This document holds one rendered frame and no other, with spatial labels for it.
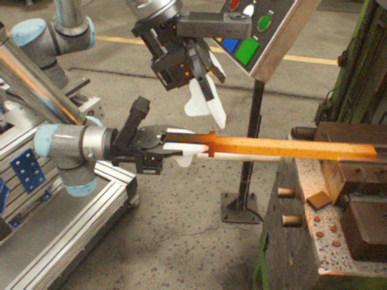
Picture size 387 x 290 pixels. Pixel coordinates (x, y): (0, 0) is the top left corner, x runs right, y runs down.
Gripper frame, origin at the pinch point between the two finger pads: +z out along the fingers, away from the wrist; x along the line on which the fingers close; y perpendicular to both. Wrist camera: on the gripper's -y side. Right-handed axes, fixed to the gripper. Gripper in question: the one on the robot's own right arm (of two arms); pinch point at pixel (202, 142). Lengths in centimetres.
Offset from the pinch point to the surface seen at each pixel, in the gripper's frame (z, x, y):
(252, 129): 20, -56, 41
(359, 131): 36.1, -9.4, 2.2
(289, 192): 20.5, 1.7, 12.3
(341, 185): 27.6, 6.9, 3.1
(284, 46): 22.4, -41.2, -3.6
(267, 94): 50, -180, 100
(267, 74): 18.4, -39.3, 4.9
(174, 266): -11, -21, 101
